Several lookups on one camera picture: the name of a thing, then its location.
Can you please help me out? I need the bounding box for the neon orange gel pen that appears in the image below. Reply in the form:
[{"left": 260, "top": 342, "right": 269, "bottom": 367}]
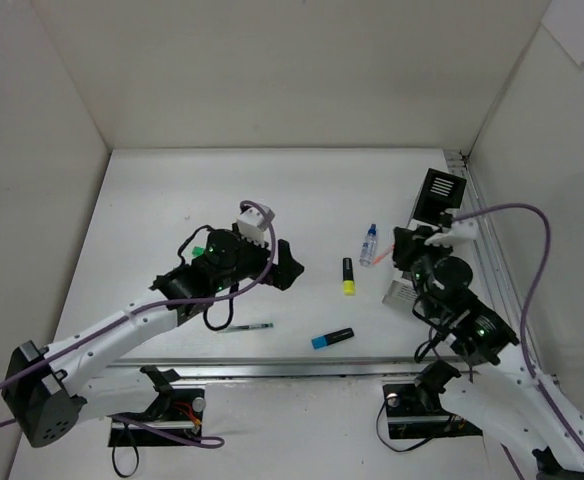
[{"left": 372, "top": 245, "right": 394, "bottom": 265}]

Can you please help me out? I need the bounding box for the green cap highlighter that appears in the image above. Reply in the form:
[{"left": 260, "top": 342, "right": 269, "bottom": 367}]
[{"left": 192, "top": 246, "right": 205, "bottom": 258}]

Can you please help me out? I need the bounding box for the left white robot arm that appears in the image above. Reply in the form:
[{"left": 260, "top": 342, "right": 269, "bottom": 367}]
[{"left": 1, "top": 228, "right": 304, "bottom": 448}]

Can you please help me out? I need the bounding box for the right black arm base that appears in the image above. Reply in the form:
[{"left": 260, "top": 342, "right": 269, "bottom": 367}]
[{"left": 376, "top": 360, "right": 482, "bottom": 452}]

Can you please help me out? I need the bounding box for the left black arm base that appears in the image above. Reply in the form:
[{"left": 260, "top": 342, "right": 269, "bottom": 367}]
[{"left": 108, "top": 366, "right": 205, "bottom": 448}]

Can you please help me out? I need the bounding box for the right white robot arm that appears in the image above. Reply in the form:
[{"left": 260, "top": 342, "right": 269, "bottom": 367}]
[{"left": 392, "top": 226, "right": 584, "bottom": 479}]

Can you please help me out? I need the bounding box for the white black stationery organizer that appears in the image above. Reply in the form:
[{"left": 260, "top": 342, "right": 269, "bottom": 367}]
[{"left": 383, "top": 169, "right": 478, "bottom": 317}]

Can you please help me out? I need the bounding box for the yellow cap highlighter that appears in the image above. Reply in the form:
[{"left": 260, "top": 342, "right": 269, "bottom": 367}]
[{"left": 342, "top": 257, "right": 356, "bottom": 296}]

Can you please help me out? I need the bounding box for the green gel pen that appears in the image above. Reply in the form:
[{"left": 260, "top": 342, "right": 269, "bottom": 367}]
[{"left": 222, "top": 323, "right": 274, "bottom": 333}]

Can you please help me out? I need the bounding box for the blue cap highlighter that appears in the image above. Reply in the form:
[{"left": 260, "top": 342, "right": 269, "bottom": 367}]
[{"left": 311, "top": 328, "right": 355, "bottom": 350}]

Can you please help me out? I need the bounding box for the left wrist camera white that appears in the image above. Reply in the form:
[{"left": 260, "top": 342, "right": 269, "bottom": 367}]
[{"left": 236, "top": 205, "right": 275, "bottom": 247}]

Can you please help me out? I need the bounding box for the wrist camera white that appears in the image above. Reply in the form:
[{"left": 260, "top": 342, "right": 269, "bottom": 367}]
[
  {"left": 236, "top": 205, "right": 275, "bottom": 247},
  {"left": 424, "top": 219, "right": 478, "bottom": 247}
]

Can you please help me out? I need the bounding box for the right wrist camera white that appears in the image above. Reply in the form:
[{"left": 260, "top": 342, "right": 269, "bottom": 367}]
[{"left": 424, "top": 219, "right": 478, "bottom": 247}]

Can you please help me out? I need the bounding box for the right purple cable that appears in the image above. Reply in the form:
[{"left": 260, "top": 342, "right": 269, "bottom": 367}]
[{"left": 454, "top": 203, "right": 584, "bottom": 480}]

